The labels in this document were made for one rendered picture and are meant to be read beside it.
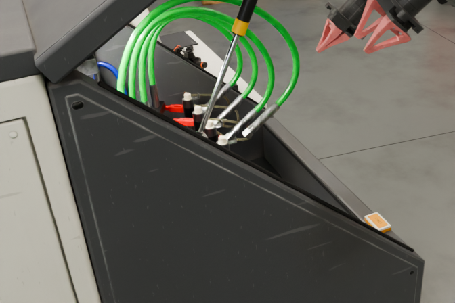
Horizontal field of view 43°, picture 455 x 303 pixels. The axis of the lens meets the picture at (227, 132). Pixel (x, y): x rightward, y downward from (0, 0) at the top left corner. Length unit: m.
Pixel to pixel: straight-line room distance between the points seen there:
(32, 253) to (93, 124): 0.20
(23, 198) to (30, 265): 0.11
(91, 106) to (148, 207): 0.17
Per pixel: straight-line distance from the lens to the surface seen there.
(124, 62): 1.08
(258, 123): 1.22
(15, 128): 0.73
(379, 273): 1.11
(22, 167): 0.75
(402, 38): 1.09
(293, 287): 1.02
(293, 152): 1.46
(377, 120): 3.59
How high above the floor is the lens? 1.72
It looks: 29 degrees down
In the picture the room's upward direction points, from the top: 5 degrees counter-clockwise
